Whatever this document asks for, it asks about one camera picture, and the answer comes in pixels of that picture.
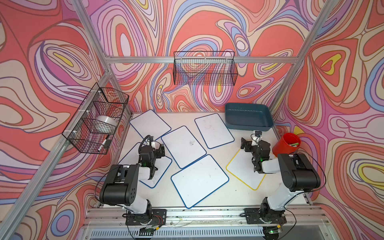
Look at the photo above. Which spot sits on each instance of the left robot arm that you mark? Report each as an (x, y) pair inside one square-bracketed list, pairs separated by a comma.
[(120, 187)]

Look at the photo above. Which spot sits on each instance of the marker in left basket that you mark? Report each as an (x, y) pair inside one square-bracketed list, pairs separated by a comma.
[(102, 145)]

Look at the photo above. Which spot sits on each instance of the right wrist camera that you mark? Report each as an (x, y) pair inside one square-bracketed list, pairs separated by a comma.
[(256, 137)]

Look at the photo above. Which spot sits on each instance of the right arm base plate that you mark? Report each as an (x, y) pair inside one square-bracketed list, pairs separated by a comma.
[(258, 216)]

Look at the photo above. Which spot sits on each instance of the silver tape roll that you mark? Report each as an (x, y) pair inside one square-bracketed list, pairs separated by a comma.
[(106, 122)]

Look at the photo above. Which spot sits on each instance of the blue whiteboard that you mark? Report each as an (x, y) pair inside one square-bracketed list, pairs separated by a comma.
[(199, 180), (162, 164), (149, 123), (214, 131), (183, 146)]

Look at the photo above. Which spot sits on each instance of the left black wire basket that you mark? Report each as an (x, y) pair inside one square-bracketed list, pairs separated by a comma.
[(83, 133)]

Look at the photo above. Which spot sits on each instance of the green circuit board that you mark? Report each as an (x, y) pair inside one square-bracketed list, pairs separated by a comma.
[(146, 232)]

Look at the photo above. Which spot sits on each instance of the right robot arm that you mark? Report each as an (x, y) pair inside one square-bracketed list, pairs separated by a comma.
[(298, 177)]

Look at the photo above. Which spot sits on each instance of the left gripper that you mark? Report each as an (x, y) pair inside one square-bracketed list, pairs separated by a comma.
[(157, 152)]

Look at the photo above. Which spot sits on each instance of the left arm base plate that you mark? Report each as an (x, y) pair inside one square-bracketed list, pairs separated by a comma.
[(153, 218)]

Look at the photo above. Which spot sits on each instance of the red plastic cup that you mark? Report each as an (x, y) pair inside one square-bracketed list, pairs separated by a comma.
[(283, 144)]

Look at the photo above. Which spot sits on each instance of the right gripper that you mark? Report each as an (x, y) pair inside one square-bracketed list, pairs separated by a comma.
[(248, 145)]

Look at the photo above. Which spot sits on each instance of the yellow framed whiteboard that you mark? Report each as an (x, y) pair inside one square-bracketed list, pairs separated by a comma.
[(242, 168)]

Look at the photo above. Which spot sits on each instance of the back black wire basket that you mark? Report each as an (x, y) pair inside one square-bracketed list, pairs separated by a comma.
[(205, 68)]

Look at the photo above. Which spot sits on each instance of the black wire basket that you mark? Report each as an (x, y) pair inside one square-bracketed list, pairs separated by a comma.
[(83, 133), (205, 68)]

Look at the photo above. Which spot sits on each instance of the teal plastic storage box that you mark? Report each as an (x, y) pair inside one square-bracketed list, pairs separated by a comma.
[(248, 117)]

